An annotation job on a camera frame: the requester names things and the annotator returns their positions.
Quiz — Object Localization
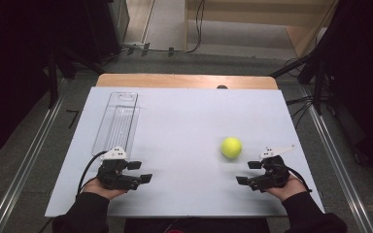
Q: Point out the black floor cable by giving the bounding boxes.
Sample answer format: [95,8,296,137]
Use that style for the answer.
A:
[119,0,207,55]

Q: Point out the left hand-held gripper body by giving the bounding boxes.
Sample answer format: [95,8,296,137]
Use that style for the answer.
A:
[96,146,143,191]

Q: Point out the person's left hand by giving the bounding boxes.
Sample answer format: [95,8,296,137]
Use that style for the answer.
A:
[82,177,128,201]

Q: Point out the wooden table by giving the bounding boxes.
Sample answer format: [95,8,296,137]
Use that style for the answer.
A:
[95,73,279,90]

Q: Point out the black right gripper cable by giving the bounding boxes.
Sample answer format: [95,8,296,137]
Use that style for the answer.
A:
[271,163,313,193]

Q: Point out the black tripod stand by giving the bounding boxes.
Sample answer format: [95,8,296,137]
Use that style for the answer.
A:
[269,48,338,117]
[45,45,106,110]

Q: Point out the white board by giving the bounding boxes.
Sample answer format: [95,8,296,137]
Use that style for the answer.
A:
[44,86,325,217]

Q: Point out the wooden shelf unit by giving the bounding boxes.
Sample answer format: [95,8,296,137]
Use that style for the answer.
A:
[184,0,339,58]

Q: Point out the clear plastic tray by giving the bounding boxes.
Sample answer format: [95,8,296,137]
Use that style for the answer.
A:
[91,91,141,158]

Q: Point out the yellow tennis ball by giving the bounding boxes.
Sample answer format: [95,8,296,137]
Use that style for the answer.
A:
[220,136,243,159]

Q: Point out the metal floor rail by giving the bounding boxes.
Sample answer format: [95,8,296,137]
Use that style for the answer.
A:
[0,96,66,233]
[302,96,373,233]

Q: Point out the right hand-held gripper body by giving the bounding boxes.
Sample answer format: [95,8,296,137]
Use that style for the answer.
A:
[248,144,296,193]

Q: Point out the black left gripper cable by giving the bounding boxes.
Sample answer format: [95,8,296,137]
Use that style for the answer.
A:
[76,150,109,197]

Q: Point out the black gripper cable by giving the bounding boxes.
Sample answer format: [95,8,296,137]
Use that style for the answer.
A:
[271,163,313,193]
[76,150,109,197]

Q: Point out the person's right hand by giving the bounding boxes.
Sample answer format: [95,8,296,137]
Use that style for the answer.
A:
[265,174,309,203]

